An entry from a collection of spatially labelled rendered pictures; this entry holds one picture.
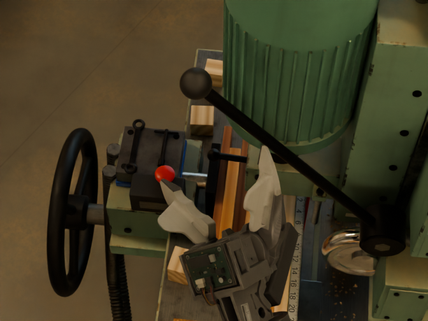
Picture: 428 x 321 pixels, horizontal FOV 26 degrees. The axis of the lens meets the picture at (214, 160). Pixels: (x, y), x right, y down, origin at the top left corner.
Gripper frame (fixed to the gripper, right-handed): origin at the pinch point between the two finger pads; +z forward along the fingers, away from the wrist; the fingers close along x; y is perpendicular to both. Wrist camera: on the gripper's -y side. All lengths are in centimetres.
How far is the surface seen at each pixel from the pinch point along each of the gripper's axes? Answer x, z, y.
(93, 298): 111, -24, -83
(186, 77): -4.5, 9.2, 6.0
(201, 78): -5.9, 8.5, 5.3
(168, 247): 32.8, -10.9, -25.9
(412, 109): -16.5, -2.0, -18.6
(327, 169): 4.4, -6.7, -31.5
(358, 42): -16.6, 7.2, -10.3
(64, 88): 126, 33, -114
